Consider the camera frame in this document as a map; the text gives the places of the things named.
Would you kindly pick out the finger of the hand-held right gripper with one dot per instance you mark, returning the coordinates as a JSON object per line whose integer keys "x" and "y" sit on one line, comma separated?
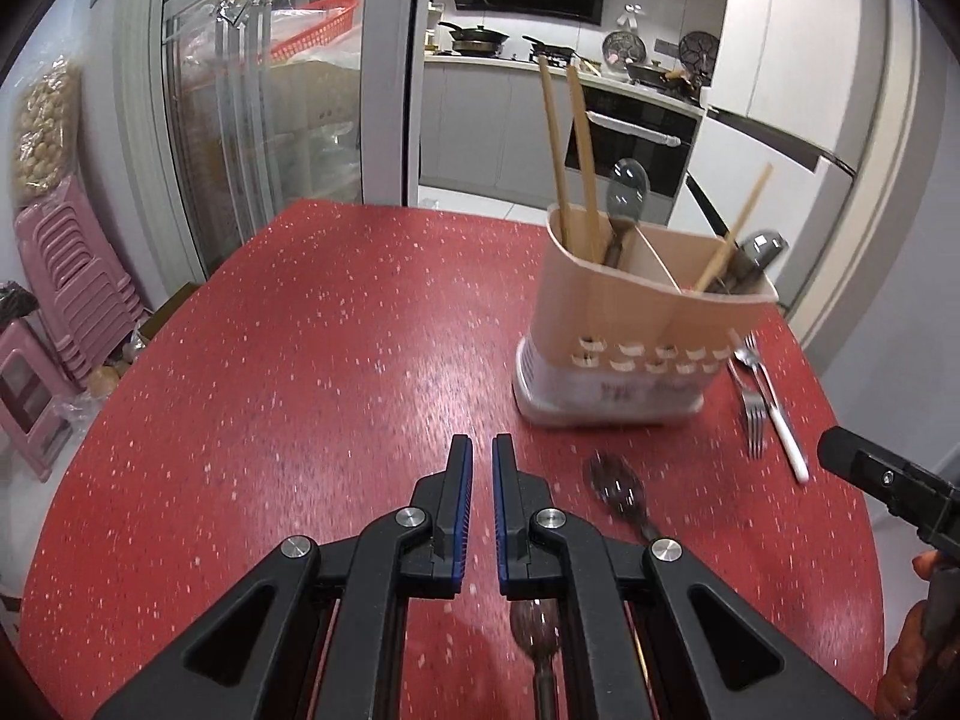
{"x": 874, "y": 472}

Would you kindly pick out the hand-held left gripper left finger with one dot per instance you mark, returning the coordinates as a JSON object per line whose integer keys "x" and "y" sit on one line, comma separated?
{"x": 466, "y": 517}

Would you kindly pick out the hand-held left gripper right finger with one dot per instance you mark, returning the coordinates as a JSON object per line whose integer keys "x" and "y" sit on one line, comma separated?
{"x": 498, "y": 517}

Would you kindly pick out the beige plastic cutlery holder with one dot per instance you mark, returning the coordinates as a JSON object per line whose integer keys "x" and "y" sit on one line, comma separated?
{"x": 637, "y": 315}

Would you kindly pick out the person's right hand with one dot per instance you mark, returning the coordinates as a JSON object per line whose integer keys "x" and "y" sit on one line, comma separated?
{"x": 904, "y": 667}

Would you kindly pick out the metal fork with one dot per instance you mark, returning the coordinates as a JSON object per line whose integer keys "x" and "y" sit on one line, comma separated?
{"x": 747, "y": 345}
{"x": 754, "y": 431}

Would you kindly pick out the open cardboard box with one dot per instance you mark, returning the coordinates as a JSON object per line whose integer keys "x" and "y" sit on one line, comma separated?
{"x": 169, "y": 307}

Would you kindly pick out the clear bag of potatoes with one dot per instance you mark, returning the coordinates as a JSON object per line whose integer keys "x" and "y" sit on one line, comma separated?
{"x": 112, "y": 371}

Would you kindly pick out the grey lower kitchen cabinets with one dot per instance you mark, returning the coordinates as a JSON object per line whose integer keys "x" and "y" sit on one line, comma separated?
{"x": 487, "y": 127}

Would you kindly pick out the white refrigerator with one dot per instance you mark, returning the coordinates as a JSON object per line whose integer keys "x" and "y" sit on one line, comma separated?
{"x": 780, "y": 90}

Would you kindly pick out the black built-in oven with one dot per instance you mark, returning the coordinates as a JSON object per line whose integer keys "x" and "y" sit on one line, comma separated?
{"x": 637, "y": 142}

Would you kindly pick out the sliding glass door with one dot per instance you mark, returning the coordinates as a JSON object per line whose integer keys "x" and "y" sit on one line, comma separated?
{"x": 300, "y": 127}

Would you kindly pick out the single pink plastic stool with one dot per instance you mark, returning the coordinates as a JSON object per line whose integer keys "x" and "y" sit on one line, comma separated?
{"x": 34, "y": 397}

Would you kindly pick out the stack of pink stools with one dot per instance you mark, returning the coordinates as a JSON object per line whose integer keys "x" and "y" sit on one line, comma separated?
{"x": 79, "y": 277}

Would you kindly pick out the round metal steamer rack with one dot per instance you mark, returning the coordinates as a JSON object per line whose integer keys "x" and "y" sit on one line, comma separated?
{"x": 622, "y": 46}
{"x": 699, "y": 49}

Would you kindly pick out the black frying pan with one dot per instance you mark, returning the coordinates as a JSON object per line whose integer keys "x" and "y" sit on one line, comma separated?
{"x": 551, "y": 47}

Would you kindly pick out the black wok with lid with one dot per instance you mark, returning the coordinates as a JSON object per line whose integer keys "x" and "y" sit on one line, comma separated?
{"x": 472, "y": 36}

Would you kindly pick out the black plastic bag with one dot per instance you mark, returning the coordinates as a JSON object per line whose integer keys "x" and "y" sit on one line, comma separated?
{"x": 16, "y": 301}

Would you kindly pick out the red plastic basket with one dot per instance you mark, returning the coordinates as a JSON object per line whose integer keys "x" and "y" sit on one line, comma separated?
{"x": 319, "y": 26}

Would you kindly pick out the clear bag of round nuts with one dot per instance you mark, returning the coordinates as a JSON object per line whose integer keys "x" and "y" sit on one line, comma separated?
{"x": 45, "y": 135}

